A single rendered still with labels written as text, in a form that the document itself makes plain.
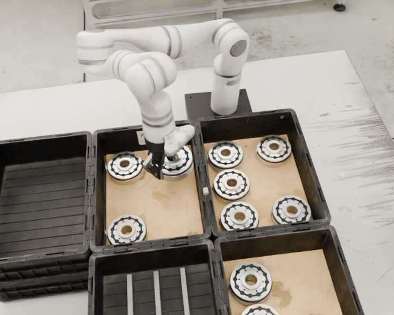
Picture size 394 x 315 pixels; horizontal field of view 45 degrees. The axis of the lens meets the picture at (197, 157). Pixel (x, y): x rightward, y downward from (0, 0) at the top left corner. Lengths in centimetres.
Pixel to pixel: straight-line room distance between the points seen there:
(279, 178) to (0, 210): 80
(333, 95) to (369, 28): 160
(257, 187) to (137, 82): 58
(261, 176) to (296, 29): 202
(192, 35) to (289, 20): 206
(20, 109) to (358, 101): 125
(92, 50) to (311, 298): 81
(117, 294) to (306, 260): 49
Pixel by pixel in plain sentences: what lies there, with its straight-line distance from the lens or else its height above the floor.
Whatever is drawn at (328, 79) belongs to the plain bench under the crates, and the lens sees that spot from 192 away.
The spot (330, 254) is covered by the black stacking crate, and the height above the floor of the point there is 88.
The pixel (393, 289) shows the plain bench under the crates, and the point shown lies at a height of 70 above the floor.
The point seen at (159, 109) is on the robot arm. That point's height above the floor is 124.
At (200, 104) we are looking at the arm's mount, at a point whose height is 78.
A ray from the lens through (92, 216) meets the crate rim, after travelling 126.
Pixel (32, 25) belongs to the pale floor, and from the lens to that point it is 358.
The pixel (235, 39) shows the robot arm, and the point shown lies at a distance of 142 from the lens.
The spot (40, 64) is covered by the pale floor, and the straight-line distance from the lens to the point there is 324.
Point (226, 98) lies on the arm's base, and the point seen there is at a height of 86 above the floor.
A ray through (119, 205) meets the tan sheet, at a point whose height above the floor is 83.
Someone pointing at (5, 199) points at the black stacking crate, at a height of 83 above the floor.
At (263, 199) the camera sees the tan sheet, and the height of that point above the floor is 83.
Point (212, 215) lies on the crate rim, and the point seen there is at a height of 93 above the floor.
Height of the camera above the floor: 197
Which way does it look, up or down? 52 degrees down
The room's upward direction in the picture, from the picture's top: 3 degrees counter-clockwise
